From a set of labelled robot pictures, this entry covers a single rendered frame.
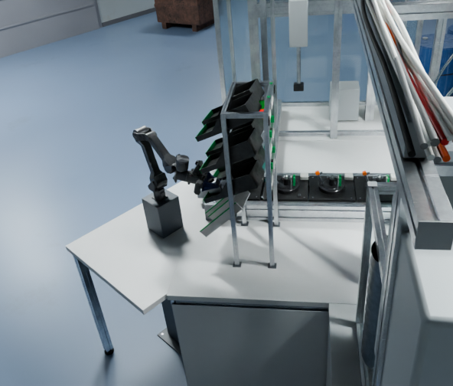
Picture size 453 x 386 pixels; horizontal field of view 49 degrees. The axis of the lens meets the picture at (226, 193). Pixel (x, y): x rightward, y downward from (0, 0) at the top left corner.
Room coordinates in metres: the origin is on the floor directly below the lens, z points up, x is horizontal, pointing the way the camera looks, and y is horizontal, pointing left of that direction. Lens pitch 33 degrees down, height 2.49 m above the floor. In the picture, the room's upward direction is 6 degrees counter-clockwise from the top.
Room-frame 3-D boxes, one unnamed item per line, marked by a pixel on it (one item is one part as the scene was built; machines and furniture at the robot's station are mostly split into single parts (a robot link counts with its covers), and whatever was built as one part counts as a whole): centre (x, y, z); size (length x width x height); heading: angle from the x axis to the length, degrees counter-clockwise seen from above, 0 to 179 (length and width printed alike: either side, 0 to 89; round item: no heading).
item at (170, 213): (2.19, 0.35, 0.96); 0.14 x 0.14 x 0.20; 41
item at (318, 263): (2.27, -0.52, 0.85); 1.50 x 1.41 x 0.03; 169
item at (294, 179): (2.31, -0.33, 1.01); 0.24 x 0.24 x 0.13; 79
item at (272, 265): (1.98, -0.13, 1.26); 0.36 x 0.21 x 0.80; 169
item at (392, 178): (2.21, -0.81, 1.01); 0.24 x 0.24 x 0.13; 79
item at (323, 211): (2.26, -0.55, 0.91); 1.24 x 0.33 x 0.10; 79
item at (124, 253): (2.15, 0.32, 0.84); 0.90 x 0.70 x 0.03; 131
